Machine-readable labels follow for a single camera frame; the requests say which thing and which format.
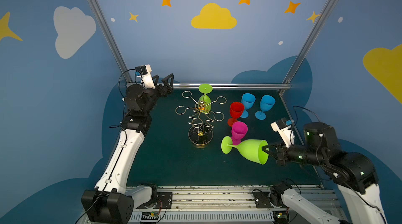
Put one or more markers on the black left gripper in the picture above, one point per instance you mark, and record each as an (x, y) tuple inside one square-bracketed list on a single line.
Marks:
[(160, 87)]

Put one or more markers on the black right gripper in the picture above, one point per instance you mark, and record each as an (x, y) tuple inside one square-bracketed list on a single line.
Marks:
[(279, 154)]

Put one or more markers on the green wine glass front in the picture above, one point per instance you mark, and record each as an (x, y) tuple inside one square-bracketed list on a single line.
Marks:
[(250, 149)]

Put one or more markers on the green wine glass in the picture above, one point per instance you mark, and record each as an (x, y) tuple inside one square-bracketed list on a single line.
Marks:
[(204, 102), (250, 149)]

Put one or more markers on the pink wine glass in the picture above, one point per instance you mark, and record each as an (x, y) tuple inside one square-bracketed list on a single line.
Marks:
[(238, 131)]

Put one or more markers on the blue wine glass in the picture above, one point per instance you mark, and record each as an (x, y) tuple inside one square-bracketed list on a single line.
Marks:
[(266, 104), (247, 100)]

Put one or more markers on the red wine glass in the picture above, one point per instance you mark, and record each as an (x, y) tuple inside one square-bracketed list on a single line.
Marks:
[(236, 110)]

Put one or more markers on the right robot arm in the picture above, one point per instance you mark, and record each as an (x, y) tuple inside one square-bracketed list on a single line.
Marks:
[(354, 174)]

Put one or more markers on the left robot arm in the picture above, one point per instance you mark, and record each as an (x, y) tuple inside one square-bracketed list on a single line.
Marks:
[(108, 202)]

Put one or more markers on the green wine glass rear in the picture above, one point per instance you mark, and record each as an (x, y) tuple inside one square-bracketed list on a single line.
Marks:
[(204, 102)]

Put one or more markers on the right green circuit board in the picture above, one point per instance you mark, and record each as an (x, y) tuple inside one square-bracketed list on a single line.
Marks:
[(281, 217)]

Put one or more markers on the green circuit board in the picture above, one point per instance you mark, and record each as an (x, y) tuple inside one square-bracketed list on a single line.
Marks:
[(149, 216), (281, 217)]

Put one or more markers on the left green circuit board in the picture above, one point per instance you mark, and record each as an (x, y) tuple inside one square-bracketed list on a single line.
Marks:
[(149, 216)]

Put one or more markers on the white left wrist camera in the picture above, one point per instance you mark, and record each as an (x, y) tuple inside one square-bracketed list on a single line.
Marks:
[(144, 72)]

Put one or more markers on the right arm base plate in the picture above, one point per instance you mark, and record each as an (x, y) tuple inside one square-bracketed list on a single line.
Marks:
[(267, 199)]

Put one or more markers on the aluminium frame rails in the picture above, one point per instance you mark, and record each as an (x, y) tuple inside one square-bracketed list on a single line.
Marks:
[(281, 87)]

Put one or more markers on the gold wire glass rack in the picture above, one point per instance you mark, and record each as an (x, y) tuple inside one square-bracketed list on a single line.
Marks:
[(201, 131)]

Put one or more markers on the metal base rail platform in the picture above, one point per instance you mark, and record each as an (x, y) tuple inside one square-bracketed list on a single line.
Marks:
[(225, 204)]

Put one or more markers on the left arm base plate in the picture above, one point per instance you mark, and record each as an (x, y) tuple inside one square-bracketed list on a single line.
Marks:
[(164, 201)]

